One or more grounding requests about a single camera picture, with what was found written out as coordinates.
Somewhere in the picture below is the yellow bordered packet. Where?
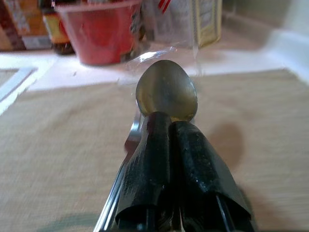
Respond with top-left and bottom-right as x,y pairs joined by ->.
193,0 -> 223,48

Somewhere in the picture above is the beige woven placemat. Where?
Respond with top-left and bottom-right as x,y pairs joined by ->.
0,69 -> 309,232

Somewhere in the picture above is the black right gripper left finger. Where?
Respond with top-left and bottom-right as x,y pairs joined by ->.
114,111 -> 177,232

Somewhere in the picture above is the white counter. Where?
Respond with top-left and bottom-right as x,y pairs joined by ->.
0,24 -> 309,116

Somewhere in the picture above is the red plastic cup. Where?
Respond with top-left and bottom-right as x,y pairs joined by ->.
55,0 -> 143,66

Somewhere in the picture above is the brown sauce bottle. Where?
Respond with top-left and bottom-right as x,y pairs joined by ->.
40,0 -> 76,56

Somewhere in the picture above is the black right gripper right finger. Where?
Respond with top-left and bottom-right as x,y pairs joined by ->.
171,120 -> 258,232

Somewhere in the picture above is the clear plastic bag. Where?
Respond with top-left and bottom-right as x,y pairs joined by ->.
118,0 -> 201,83

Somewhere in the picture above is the printed cardboard box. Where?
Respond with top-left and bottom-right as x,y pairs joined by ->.
0,0 -> 53,51

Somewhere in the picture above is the silver metal spoon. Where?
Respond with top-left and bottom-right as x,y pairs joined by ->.
135,59 -> 199,123

